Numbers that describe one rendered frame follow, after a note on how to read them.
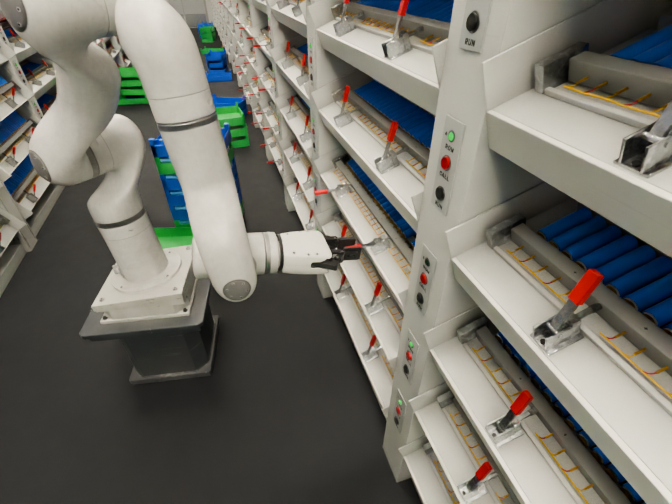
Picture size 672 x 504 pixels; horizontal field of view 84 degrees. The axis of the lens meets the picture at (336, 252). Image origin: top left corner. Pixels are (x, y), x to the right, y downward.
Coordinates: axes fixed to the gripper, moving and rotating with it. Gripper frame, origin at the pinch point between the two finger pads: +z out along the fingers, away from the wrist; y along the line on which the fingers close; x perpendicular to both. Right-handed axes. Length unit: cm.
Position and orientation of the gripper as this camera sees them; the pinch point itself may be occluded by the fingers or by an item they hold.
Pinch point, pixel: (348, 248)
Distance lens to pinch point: 80.3
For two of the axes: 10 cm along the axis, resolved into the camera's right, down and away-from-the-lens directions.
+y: 2.9, 5.8, -7.6
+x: 1.5, -8.1, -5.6
